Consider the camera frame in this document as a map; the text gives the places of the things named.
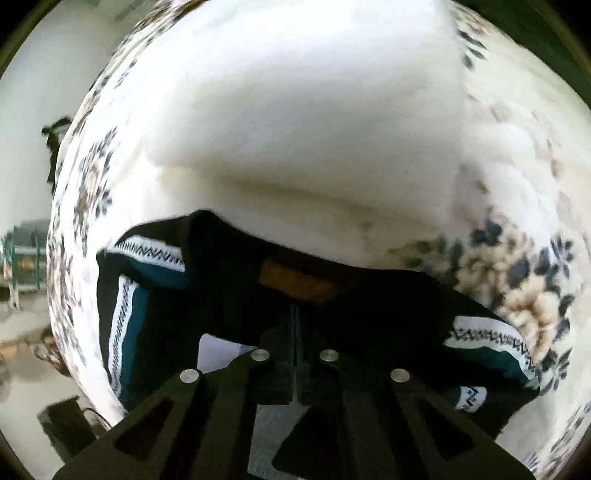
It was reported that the black knit patterned sweater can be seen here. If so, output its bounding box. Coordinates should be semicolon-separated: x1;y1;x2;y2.
96;210;540;436

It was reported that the floral brown blue blanket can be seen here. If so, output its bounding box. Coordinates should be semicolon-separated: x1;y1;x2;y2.
47;1;590;479

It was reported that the white shelf with green trays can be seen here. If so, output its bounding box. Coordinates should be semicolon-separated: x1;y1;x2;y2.
1;220;49;295

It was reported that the white pillow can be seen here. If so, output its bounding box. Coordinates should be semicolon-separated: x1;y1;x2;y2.
149;0;468;204

